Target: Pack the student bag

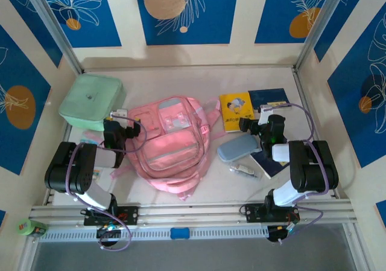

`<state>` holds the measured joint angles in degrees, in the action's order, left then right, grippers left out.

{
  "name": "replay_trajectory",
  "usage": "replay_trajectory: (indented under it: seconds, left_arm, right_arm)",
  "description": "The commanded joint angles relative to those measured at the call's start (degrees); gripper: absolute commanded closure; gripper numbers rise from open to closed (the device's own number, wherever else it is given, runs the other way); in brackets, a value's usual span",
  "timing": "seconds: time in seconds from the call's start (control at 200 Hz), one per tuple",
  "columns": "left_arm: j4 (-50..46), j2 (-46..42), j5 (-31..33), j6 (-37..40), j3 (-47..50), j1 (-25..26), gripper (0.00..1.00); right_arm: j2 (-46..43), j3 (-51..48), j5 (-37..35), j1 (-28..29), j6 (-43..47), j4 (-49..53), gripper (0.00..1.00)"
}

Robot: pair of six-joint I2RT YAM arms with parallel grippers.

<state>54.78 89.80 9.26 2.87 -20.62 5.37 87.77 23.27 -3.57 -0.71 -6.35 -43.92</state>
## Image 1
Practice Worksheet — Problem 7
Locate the yellow paperback book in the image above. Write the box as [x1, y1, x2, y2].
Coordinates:
[219, 91, 255, 133]

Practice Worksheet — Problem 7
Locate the grey blue pencil case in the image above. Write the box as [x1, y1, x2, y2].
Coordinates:
[217, 133, 262, 162]

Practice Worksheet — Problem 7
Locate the dark blue book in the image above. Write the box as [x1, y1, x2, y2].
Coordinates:
[250, 150, 292, 180]
[247, 88, 292, 112]

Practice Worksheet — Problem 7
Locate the clear pouch of pens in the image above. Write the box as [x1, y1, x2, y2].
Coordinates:
[228, 161, 262, 181]

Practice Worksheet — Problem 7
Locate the pink student backpack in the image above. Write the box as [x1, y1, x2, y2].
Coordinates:
[110, 95, 226, 202]

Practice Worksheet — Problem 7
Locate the mint green square lunch bag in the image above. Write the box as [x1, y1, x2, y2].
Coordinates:
[58, 74, 127, 132]

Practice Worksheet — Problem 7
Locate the blue white tissue packet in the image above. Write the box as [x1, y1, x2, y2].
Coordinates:
[80, 131, 103, 147]

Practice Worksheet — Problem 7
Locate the green tape roll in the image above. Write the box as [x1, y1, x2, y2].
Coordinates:
[15, 218, 33, 235]

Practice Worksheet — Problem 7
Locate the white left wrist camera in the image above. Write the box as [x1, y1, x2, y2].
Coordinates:
[110, 109, 129, 121]

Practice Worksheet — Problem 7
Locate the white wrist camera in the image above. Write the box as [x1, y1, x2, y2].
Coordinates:
[258, 104, 274, 126]
[110, 109, 129, 121]

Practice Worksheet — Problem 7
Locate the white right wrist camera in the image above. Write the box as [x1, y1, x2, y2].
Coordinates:
[258, 104, 274, 126]

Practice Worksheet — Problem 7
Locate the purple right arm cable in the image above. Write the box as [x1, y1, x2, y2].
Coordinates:
[265, 101, 329, 245]

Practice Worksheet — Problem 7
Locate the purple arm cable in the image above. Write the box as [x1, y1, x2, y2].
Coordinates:
[65, 115, 148, 252]
[265, 101, 329, 245]

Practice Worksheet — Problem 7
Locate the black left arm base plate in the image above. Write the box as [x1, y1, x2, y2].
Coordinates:
[83, 206, 139, 227]

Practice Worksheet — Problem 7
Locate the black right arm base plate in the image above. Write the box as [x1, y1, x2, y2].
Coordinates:
[244, 203, 301, 223]

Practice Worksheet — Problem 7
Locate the aluminium mounting rail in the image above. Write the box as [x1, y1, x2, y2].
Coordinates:
[28, 200, 353, 225]

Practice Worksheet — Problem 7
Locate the grey slotted cable duct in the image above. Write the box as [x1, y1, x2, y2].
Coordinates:
[39, 225, 269, 243]

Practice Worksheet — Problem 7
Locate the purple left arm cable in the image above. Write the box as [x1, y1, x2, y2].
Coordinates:
[65, 115, 148, 252]

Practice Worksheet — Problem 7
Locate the blue clip on duct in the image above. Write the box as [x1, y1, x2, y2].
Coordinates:
[169, 227, 191, 241]

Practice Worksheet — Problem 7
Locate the aluminium frame post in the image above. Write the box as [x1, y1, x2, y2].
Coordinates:
[22, 0, 84, 74]
[294, 0, 346, 72]

